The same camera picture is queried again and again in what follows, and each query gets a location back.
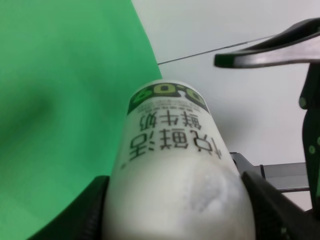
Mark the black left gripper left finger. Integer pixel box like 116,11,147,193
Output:
50,175,111,240

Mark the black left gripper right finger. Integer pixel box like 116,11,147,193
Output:
241,171,320,240

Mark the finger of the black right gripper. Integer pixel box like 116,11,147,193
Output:
213,18,320,68

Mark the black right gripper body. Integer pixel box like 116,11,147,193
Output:
299,63,320,208

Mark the white plastic milk bottle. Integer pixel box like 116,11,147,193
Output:
101,80,256,240

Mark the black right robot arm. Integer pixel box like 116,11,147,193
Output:
214,18,320,215

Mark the green tablecloth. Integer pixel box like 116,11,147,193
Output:
0,0,161,240

